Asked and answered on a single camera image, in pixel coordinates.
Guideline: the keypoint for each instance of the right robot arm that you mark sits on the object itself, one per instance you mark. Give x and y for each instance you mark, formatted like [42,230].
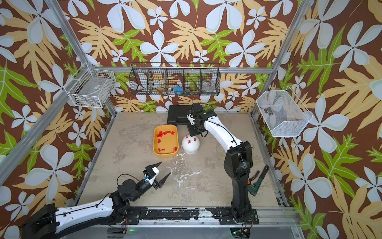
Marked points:
[238,160]

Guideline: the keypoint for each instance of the red sleeve pile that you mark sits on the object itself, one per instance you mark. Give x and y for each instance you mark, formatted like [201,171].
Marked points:
[165,142]

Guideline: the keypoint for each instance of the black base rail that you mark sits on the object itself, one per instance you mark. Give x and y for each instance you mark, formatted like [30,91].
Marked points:
[222,215]

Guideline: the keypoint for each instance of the dark green handled tool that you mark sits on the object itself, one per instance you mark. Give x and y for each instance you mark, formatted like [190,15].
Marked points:
[254,187]

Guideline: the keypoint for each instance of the white mesh basket right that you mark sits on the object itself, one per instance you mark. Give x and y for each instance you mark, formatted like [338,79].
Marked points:
[284,112]

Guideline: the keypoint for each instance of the orange black pliers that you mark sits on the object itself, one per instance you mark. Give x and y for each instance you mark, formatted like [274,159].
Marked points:
[253,177]

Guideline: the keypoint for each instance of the black wire wall basket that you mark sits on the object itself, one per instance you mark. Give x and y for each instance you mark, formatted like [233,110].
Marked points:
[175,79]

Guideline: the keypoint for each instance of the yellow plastic tray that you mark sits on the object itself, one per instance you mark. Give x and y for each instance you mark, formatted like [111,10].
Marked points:
[168,127]

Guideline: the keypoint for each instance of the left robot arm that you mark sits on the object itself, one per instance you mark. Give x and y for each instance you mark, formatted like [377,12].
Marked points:
[51,222]

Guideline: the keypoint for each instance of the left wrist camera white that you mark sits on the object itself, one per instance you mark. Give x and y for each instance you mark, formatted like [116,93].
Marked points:
[150,174]

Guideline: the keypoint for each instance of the white wire basket left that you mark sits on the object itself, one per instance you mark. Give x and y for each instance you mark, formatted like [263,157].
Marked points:
[91,87]

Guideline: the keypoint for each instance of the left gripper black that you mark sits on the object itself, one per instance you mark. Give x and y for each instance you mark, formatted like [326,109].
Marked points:
[160,183]

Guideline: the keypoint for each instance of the black plastic tool case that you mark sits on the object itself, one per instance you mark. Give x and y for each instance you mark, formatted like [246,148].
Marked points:
[178,114]

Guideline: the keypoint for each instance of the white sphere with screws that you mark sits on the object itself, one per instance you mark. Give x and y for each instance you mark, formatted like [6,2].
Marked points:
[190,148]

